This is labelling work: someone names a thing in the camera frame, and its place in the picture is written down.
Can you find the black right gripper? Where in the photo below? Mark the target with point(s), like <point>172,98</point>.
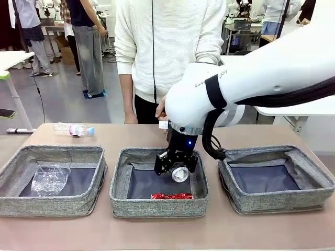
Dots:
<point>181,146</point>

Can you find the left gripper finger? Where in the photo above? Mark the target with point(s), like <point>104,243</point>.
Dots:
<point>4,75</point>
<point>8,114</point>

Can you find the crushed red soda can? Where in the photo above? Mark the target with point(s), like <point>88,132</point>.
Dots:
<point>170,196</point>

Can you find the clear plastic bottle pink label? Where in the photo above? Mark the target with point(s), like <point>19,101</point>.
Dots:
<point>78,130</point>

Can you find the clear plastic bag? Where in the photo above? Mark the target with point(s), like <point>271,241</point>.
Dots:
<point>49,180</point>

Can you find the person's right forearm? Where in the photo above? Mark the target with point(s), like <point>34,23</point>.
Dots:
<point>127,94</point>

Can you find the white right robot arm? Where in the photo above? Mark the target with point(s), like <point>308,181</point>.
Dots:
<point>261,65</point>

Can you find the person's left hand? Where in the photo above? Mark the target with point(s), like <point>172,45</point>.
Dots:
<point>160,108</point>

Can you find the person's right hand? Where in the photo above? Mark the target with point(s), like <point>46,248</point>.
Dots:
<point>130,119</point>

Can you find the small white table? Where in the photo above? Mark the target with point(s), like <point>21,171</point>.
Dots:
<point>15,56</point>

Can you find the person in grey trousers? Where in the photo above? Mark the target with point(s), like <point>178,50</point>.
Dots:
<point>39,55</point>

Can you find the grey fabric basket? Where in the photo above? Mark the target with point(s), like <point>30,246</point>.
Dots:
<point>52,206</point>
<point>274,204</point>
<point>157,206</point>

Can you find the black stand pole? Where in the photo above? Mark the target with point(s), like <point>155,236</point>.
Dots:
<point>284,15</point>
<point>21,31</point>

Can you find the brown cardboard box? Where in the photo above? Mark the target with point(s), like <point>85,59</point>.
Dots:
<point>67,55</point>

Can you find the brown top metal table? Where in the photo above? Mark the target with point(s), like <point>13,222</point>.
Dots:
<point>52,24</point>

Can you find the person in plaid shirt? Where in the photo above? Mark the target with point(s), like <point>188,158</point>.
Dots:
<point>73,52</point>

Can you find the person in grey wide jeans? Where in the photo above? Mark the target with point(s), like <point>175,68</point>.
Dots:
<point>89,52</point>

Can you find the person in white sweater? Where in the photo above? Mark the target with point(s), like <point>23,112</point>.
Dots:
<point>157,52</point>

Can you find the large white table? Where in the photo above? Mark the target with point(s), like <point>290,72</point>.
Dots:
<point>288,111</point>

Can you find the black plastic crate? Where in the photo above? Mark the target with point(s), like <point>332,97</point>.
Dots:
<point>243,24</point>

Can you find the wooden top table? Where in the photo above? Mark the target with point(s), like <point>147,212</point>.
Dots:
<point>268,37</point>

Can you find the person in light blue shirt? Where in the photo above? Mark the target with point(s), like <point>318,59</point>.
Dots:
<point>274,15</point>

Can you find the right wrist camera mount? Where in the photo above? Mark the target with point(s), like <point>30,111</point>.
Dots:
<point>163,125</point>

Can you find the grey metal frame table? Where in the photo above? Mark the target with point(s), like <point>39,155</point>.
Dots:
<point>255,27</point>

